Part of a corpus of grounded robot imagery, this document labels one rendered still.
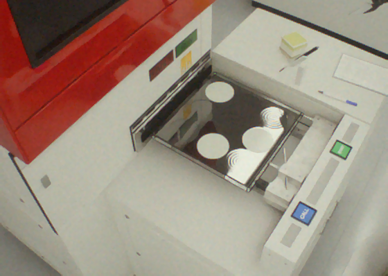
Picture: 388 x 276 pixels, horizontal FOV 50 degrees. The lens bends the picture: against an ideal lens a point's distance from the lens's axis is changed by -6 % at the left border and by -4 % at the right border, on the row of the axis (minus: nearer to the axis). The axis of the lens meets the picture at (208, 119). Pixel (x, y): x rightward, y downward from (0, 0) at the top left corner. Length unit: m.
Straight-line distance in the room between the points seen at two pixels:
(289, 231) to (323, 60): 0.70
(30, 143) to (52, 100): 0.10
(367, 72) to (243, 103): 0.47
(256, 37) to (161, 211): 0.75
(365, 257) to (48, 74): 1.00
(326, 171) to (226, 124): 0.37
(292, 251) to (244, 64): 0.70
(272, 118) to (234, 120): 0.13
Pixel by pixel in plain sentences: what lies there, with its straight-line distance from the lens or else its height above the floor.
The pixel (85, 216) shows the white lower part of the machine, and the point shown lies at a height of 0.79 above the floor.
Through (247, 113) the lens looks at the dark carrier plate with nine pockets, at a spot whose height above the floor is 0.90.
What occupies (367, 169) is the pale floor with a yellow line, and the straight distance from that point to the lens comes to 2.58.
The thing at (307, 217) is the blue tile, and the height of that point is 0.96.
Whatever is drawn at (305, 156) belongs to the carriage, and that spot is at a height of 0.88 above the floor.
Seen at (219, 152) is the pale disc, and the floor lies 0.90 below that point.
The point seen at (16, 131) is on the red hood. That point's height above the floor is 1.34.
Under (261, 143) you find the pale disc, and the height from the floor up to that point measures 0.90.
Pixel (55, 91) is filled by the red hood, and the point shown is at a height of 1.35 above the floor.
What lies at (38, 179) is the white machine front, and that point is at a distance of 1.14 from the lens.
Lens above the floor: 1.99
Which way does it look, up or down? 49 degrees down
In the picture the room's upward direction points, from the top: 1 degrees clockwise
